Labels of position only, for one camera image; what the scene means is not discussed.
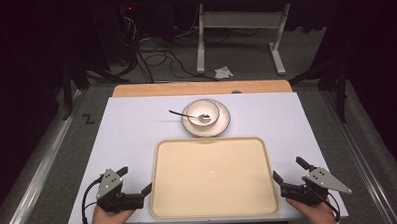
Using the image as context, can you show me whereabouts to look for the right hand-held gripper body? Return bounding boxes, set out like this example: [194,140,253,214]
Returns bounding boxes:
[280,166,354,207]

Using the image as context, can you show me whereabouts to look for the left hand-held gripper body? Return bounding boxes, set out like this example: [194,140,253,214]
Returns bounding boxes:
[94,166,146,216]

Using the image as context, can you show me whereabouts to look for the person's right hand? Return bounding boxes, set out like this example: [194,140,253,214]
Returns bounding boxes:
[286,196,340,224]

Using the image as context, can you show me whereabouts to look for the person's left hand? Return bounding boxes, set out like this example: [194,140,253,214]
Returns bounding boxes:
[89,204,136,224]

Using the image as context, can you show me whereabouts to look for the white table sheet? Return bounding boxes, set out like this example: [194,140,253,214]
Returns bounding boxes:
[63,89,349,224]

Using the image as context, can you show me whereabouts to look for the beige plastic tray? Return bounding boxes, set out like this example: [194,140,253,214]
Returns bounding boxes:
[146,134,281,221]

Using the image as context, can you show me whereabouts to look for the white plate with dark rim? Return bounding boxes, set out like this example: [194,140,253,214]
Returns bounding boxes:
[180,97,232,140]

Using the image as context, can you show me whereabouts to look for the metal spoon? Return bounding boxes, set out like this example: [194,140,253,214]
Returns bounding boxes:
[167,108,212,125]

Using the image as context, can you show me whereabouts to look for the black stand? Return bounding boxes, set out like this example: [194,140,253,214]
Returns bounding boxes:
[59,55,131,122]
[286,51,352,126]

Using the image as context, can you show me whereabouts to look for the white bowl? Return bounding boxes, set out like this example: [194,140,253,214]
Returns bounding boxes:
[185,99,221,128]

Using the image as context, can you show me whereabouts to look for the wooden table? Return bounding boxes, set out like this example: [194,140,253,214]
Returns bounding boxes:
[112,78,294,99]

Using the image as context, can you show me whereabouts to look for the crumpled white tissue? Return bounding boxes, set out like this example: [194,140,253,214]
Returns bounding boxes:
[214,66,234,80]

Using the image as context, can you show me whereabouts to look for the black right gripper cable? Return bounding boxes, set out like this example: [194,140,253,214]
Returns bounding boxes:
[317,186,342,224]

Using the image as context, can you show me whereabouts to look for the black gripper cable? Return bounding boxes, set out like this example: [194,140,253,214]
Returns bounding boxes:
[317,186,342,224]
[80,176,106,224]

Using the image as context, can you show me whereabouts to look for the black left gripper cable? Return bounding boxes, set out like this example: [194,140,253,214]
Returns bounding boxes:
[80,176,106,224]

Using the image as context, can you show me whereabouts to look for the metal floor rail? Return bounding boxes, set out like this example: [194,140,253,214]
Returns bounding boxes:
[0,89,88,224]
[320,88,397,224]

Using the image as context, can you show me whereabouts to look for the black floor cables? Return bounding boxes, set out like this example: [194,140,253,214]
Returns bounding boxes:
[117,32,219,86]

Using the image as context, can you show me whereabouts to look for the white metal desk frame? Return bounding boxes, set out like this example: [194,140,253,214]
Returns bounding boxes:
[194,0,294,79]

